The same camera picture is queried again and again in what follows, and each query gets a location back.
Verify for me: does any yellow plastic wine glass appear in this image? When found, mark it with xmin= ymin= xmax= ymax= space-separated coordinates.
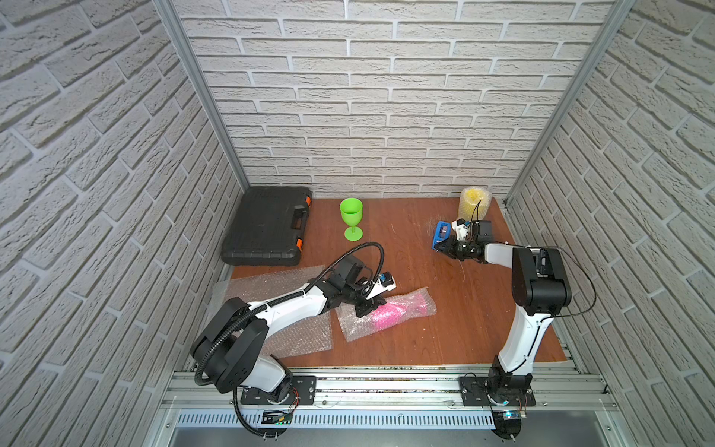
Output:
xmin=459 ymin=187 xmax=492 ymax=222

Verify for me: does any pink plastic wine glass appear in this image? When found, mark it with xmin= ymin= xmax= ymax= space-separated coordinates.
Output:
xmin=371 ymin=303 xmax=429 ymax=332

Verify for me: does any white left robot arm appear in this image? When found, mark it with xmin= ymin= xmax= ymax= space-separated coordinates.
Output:
xmin=190 ymin=272 xmax=396 ymax=402

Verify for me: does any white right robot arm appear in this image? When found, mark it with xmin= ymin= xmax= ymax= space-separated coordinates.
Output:
xmin=433 ymin=237 xmax=572 ymax=391

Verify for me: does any green plastic wine glass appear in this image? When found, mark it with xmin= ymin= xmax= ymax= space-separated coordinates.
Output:
xmin=340 ymin=197 xmax=363 ymax=242

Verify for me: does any blue tape dispenser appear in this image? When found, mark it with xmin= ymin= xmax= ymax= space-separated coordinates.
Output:
xmin=432 ymin=221 xmax=452 ymax=250

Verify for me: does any black plastic tool case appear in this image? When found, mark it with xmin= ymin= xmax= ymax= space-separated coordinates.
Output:
xmin=221 ymin=186 xmax=312 ymax=266

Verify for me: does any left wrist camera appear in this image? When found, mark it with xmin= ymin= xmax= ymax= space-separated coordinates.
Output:
xmin=328 ymin=255 xmax=372 ymax=290

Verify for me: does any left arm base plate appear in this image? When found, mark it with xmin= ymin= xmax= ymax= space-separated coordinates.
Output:
xmin=240 ymin=375 xmax=318 ymax=406

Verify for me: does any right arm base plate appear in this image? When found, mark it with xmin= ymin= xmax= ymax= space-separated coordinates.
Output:
xmin=458 ymin=374 xmax=536 ymax=407

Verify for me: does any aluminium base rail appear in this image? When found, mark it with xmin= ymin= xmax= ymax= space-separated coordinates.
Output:
xmin=152 ymin=361 xmax=623 ymax=440

